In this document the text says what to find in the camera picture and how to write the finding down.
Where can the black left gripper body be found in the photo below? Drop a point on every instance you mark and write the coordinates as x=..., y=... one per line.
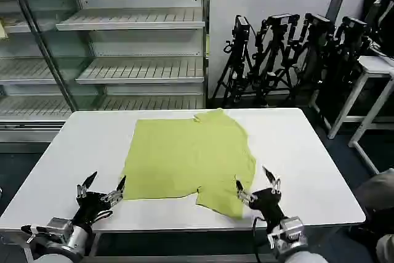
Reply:
x=90, y=206

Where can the white open shelf unit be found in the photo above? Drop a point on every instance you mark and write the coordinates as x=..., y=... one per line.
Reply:
x=138, y=22

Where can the white metal frame table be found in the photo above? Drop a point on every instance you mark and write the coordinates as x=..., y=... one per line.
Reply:
x=371, y=66
x=378, y=106

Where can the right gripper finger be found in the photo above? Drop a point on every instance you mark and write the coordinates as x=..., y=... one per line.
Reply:
x=243, y=196
x=275, y=186

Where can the black camera tripod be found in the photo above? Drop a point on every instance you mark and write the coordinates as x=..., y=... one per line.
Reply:
x=344, y=59
x=314, y=44
x=274, y=53
x=238, y=56

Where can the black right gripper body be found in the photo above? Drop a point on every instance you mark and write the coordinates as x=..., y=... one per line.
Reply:
x=267, y=204

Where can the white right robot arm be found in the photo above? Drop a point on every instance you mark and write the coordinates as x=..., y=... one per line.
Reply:
x=291, y=241

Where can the person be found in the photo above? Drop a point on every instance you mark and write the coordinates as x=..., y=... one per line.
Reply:
x=377, y=192

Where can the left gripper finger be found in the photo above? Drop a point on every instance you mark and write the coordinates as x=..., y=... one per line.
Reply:
x=84, y=187
x=115, y=196

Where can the yellow-green shirt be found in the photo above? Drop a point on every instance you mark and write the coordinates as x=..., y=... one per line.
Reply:
x=191, y=158

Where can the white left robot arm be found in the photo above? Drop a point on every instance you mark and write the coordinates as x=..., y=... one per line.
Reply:
x=61, y=238

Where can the black monitor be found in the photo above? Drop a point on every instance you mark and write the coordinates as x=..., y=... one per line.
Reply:
x=380, y=16

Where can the glass door display cabinet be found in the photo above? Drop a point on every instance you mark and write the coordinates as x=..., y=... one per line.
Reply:
x=27, y=69

